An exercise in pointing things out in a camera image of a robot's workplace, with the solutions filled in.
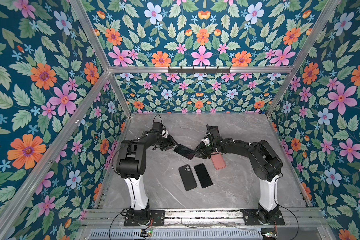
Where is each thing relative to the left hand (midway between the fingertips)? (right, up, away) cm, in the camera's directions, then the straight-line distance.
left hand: (177, 140), depth 96 cm
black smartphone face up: (+16, -21, -8) cm, 27 cm away
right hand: (+10, -7, -5) cm, 13 cm away
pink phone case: (+26, -13, -2) cm, 29 cm away
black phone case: (+7, -21, -10) cm, 24 cm away
